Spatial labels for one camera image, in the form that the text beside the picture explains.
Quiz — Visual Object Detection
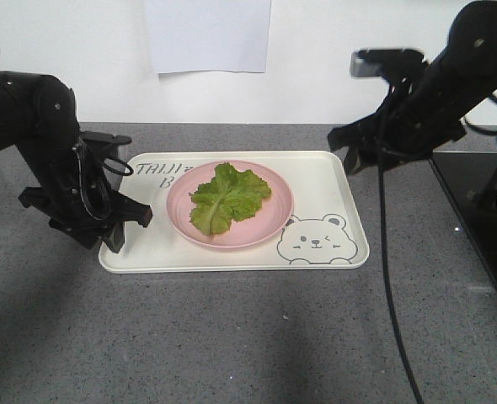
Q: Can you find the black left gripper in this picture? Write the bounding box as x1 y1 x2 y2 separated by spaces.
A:
19 146 153 253

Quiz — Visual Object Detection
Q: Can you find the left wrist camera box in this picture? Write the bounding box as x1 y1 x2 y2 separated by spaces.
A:
81 130 134 177

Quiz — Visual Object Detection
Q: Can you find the green lettuce leaf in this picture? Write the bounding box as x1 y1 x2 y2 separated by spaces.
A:
190 162 272 236

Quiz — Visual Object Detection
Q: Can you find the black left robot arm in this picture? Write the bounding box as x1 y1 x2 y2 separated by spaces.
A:
0 72 152 253

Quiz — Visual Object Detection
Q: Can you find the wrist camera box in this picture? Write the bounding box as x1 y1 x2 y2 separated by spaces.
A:
350 48 428 85
81 130 134 177

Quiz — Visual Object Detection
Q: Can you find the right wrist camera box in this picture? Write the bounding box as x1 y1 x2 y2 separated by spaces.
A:
350 48 428 85

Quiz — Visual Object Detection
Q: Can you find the cream bear serving tray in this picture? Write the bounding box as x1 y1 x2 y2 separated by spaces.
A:
99 151 370 274

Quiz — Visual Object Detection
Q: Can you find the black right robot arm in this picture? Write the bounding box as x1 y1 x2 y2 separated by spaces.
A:
328 1 497 175

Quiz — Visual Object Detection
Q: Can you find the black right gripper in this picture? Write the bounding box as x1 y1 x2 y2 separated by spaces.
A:
327 79 467 176

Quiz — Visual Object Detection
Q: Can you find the white paper on wall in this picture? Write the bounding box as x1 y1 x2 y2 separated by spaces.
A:
145 1 271 74

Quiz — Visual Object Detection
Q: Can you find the pink round plate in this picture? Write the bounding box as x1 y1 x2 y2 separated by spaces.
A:
166 160 294 250

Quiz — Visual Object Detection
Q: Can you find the black hanging cable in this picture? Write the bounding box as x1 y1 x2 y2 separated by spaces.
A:
374 75 497 404

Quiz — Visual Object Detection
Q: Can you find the black induction cooktop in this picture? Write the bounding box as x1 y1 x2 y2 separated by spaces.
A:
430 151 497 291

